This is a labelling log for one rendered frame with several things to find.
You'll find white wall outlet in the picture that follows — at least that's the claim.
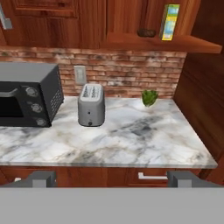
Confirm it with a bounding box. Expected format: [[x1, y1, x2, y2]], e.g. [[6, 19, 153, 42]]
[[73, 65, 88, 86]]

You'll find wooden wall cabinet door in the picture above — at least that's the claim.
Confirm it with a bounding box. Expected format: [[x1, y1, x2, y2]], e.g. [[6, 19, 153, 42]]
[[0, 0, 108, 50]]

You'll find wooden open shelf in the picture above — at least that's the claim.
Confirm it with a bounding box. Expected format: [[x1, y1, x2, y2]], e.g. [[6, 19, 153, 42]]
[[100, 0, 223, 54]]

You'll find grey cabinet door handle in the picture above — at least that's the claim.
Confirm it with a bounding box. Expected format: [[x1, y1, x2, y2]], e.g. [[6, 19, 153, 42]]
[[0, 3, 14, 31]]

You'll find white drawer handle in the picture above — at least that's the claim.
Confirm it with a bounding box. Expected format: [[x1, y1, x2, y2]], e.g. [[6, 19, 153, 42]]
[[137, 171, 169, 180]]

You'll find grey toaster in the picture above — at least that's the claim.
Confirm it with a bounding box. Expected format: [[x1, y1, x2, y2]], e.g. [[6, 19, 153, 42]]
[[77, 83, 106, 128]]

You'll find black toaster oven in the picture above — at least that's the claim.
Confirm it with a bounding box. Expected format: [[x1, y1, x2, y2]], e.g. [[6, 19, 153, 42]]
[[0, 61, 65, 128]]

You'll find wooden tall side cabinet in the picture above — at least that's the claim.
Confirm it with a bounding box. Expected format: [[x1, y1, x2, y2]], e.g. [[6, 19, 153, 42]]
[[172, 0, 224, 186]]

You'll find dark brown round object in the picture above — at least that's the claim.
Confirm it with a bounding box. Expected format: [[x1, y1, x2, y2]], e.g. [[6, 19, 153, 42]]
[[136, 28, 157, 39]]

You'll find green vegetable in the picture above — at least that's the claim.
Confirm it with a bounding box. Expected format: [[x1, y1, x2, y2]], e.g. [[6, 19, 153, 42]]
[[141, 89, 159, 108]]

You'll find wooden drawer front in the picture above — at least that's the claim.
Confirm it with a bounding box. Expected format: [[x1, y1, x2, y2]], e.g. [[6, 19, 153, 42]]
[[127, 168, 202, 188]]

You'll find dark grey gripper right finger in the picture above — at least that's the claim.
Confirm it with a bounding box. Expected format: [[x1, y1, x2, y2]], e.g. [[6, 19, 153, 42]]
[[166, 170, 221, 188]]

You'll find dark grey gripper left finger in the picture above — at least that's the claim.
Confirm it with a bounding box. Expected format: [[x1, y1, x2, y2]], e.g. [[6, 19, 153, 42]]
[[3, 170, 58, 188]]

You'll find yellow and blue box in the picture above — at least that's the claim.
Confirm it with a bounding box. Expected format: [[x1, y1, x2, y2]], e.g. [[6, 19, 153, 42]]
[[158, 3, 181, 42]]

